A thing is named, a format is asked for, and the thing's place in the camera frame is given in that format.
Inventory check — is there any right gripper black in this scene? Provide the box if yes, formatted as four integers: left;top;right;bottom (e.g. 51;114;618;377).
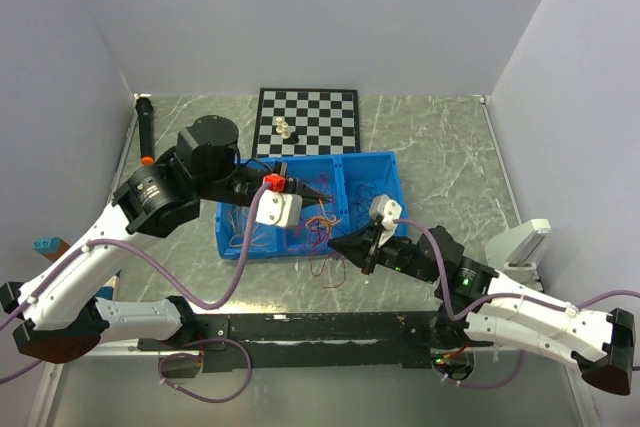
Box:
328;218;438;284

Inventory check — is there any red yellow cable bundle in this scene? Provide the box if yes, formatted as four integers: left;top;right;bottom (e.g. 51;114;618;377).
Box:
294;214;351;291

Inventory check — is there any purple thin cable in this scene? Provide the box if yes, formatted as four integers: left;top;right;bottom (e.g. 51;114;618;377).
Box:
349;179;381;221

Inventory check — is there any blue three-compartment plastic bin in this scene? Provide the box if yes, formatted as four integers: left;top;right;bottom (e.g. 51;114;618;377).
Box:
214;150;410;261

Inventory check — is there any yellow orange thin cable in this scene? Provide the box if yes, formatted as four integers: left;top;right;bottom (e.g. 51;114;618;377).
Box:
227;209;276;249

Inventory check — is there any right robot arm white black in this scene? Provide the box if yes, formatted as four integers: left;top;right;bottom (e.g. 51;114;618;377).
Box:
328;222;635;396

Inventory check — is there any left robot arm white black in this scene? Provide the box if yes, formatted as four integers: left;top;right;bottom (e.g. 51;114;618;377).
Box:
1;115;329;364

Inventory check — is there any cream chess piece front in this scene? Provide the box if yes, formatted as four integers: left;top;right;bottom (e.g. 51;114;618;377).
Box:
279;123;291;140

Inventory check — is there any black white chessboard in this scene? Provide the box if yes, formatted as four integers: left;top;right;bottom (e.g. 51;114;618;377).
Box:
251;87;361;158

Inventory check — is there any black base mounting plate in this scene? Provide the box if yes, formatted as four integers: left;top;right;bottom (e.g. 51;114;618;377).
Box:
137;311;496;374

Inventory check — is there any white grey stand device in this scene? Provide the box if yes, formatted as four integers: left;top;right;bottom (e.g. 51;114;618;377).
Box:
484;219;551;284

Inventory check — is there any black marker orange cap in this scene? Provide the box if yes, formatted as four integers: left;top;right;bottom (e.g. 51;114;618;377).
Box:
135;97;155;166

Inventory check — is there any blue lego brick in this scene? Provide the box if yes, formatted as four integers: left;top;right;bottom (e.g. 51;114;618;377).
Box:
95;273;120;301

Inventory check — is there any blue brown toy block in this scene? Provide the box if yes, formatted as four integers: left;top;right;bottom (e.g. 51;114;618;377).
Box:
33;237;70;262

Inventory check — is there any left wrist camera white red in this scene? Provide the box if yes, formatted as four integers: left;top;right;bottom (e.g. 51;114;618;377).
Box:
256;174;302;229

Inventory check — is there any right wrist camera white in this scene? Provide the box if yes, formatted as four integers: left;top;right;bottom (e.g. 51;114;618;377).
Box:
369;194;403;240

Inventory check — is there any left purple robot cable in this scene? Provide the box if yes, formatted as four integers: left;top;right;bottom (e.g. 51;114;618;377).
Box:
0;181;274;403

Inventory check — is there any aluminium frame rail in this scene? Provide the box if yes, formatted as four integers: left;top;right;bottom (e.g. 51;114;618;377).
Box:
38;340;597;426

